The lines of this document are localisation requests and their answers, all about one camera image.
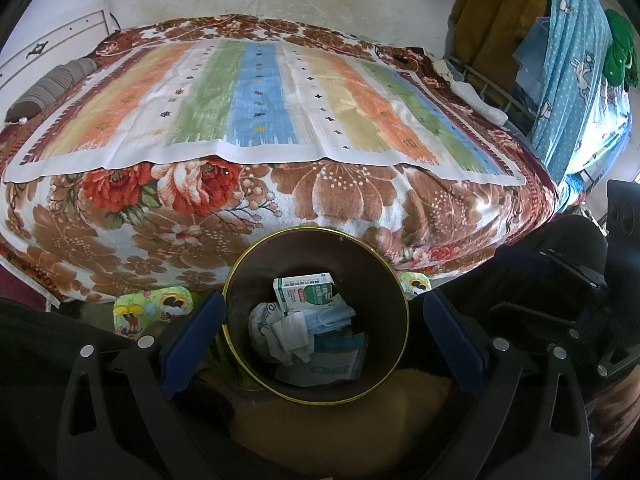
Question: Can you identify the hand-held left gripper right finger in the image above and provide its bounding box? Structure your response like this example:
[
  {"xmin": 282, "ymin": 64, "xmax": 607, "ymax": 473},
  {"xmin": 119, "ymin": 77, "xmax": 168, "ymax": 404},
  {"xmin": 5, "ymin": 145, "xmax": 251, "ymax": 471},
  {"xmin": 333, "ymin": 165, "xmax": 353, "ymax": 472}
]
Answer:
[{"xmin": 423, "ymin": 288, "xmax": 594, "ymax": 480}]

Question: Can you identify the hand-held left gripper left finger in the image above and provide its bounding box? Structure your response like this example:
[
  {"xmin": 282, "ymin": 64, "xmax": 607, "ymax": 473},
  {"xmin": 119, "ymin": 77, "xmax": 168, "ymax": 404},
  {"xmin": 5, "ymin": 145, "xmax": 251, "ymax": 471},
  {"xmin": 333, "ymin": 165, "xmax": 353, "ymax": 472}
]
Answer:
[{"xmin": 56, "ymin": 290, "xmax": 227, "ymax": 480}]

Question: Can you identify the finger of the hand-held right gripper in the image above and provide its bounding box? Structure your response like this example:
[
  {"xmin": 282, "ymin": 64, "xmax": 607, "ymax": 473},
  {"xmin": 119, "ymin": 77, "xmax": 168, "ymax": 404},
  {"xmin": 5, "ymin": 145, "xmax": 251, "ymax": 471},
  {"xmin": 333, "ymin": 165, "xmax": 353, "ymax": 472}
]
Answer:
[
  {"xmin": 489, "ymin": 301, "xmax": 588, "ymax": 343},
  {"xmin": 495, "ymin": 245, "xmax": 610, "ymax": 290}
]

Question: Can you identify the white plastic bag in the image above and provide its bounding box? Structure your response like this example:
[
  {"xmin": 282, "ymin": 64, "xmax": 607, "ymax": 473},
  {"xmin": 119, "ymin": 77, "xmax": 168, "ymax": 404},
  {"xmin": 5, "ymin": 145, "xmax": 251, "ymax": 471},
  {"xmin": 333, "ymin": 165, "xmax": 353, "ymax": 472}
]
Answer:
[{"xmin": 248, "ymin": 301, "xmax": 321, "ymax": 366}]

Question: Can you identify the brown bin with gold rim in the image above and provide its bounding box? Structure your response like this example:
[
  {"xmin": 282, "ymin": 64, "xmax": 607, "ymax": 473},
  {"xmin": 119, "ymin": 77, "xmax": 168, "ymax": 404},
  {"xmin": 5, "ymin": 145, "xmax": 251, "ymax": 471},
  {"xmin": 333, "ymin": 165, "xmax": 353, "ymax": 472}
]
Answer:
[{"xmin": 221, "ymin": 227, "xmax": 411, "ymax": 405}]

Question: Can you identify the green and white medicine box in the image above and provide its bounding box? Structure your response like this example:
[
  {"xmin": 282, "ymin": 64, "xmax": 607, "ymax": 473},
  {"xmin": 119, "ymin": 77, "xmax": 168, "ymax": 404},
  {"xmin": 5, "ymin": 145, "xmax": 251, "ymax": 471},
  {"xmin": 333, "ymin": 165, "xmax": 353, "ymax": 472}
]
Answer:
[{"xmin": 272, "ymin": 272, "xmax": 337, "ymax": 317}]

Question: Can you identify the blue face mask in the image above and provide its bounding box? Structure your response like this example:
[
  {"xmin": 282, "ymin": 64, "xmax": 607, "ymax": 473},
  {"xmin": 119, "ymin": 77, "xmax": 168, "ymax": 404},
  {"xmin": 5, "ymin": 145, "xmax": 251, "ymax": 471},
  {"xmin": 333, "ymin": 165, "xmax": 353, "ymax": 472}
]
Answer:
[{"xmin": 300, "ymin": 294, "xmax": 357, "ymax": 335}]

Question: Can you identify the blue mask packet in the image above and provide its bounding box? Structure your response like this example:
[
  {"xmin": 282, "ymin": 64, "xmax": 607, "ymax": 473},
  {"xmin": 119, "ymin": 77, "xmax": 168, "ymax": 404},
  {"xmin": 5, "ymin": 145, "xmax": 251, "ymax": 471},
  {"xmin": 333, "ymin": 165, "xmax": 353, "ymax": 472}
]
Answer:
[{"xmin": 274, "ymin": 332, "xmax": 368, "ymax": 388}]

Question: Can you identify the person's right forearm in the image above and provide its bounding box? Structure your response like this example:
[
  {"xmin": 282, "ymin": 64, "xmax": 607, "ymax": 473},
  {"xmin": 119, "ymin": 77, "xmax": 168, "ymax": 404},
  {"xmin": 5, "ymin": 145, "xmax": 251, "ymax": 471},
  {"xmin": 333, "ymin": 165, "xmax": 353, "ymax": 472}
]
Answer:
[{"xmin": 589, "ymin": 375, "xmax": 640, "ymax": 461}]

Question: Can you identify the white folded cloth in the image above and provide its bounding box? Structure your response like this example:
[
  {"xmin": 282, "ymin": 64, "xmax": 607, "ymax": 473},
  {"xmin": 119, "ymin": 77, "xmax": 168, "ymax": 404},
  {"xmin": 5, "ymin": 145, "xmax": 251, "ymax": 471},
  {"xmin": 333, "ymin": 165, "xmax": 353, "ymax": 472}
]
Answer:
[{"xmin": 450, "ymin": 80, "xmax": 510, "ymax": 124}]

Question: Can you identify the blue cartoon printed sheet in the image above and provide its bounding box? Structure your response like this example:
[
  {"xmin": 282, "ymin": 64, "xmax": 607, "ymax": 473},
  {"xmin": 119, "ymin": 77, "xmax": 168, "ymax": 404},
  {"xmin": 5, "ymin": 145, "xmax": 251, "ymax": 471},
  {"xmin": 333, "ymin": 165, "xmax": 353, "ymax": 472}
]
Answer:
[{"xmin": 515, "ymin": 0, "xmax": 633, "ymax": 186}]

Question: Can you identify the metal rack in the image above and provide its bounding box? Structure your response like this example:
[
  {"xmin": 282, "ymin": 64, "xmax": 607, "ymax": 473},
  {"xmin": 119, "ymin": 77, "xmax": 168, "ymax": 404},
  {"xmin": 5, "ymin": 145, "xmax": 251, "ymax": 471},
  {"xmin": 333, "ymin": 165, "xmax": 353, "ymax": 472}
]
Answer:
[{"xmin": 445, "ymin": 55, "xmax": 538, "ymax": 133}]

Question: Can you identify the floral blanket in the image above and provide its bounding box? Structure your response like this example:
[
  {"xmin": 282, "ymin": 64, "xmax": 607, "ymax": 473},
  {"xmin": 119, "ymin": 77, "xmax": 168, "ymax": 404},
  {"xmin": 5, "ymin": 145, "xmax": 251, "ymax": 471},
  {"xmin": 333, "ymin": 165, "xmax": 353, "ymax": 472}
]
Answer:
[{"xmin": 0, "ymin": 15, "xmax": 558, "ymax": 306}]

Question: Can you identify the green garment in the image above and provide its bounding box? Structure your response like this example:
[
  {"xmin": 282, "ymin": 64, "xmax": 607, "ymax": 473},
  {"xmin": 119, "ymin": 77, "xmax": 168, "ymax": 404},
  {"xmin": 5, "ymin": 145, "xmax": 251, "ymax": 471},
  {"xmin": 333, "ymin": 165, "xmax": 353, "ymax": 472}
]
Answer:
[{"xmin": 602, "ymin": 9, "xmax": 640, "ymax": 88}]

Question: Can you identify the mustard yellow coat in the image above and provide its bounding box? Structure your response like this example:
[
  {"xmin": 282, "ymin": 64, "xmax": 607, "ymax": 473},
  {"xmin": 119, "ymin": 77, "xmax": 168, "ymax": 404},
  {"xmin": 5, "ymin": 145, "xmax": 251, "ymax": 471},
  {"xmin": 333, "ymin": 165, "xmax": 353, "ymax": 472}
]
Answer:
[{"xmin": 445, "ymin": 0, "xmax": 551, "ymax": 106}]

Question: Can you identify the rainbow striped mat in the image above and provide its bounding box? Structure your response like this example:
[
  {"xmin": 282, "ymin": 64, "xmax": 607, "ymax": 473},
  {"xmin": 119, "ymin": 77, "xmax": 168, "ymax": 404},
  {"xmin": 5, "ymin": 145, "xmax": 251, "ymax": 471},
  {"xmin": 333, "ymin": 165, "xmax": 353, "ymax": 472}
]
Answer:
[{"xmin": 2, "ymin": 37, "xmax": 527, "ymax": 186}]

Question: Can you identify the grey striped pillow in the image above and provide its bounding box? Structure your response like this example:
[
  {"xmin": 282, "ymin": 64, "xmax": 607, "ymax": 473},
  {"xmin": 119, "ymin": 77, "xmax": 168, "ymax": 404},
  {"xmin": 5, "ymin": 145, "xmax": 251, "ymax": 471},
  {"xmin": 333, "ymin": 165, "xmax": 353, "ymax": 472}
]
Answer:
[{"xmin": 5, "ymin": 58, "xmax": 99, "ymax": 124}]

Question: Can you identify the white headboard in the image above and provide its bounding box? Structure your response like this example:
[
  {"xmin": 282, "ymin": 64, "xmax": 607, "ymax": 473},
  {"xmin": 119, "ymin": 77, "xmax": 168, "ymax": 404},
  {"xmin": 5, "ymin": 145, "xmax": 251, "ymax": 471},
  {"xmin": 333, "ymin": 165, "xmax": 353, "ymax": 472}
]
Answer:
[{"xmin": 0, "ymin": 9, "xmax": 121, "ymax": 93}]

